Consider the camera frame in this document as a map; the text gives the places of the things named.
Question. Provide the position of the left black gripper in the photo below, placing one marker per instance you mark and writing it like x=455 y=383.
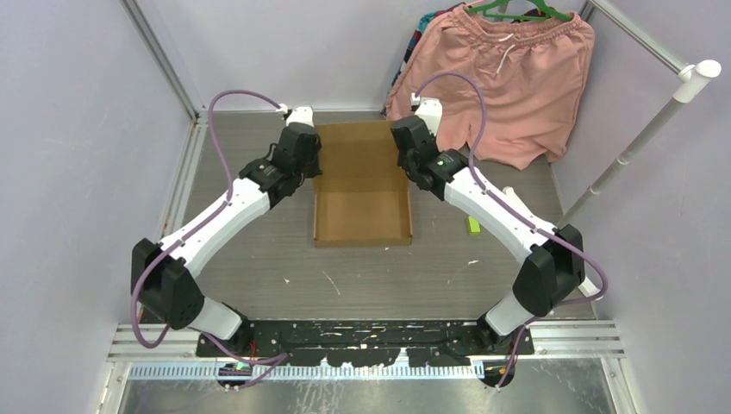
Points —
x=316 y=171

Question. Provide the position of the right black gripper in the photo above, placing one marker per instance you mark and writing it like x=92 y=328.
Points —
x=400 y=160

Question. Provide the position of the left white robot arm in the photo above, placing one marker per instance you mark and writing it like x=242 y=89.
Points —
x=163 y=274

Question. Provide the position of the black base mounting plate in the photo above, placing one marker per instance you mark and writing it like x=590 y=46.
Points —
x=366 y=343

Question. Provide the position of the small green block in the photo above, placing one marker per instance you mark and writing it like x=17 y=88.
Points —
x=473 y=226

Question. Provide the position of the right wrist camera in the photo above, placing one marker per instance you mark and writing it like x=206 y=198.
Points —
x=429 y=110

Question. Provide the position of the green clothes hanger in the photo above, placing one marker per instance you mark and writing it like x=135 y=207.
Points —
x=516 y=11

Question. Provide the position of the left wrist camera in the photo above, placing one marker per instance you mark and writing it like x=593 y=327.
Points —
x=296 y=115

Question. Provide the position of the white clothes rack stand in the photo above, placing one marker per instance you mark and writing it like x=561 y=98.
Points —
x=693 y=78

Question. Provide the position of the brown cardboard box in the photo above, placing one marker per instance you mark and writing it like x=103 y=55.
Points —
x=362 y=196

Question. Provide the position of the pink shorts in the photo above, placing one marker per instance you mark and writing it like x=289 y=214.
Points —
x=520 y=100

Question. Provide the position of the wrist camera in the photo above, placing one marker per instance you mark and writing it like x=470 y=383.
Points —
x=296 y=115
x=429 y=110

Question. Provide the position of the colourful patterned garment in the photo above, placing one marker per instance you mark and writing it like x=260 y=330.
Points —
x=457 y=68

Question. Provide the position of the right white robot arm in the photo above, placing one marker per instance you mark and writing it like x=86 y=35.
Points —
x=549 y=269

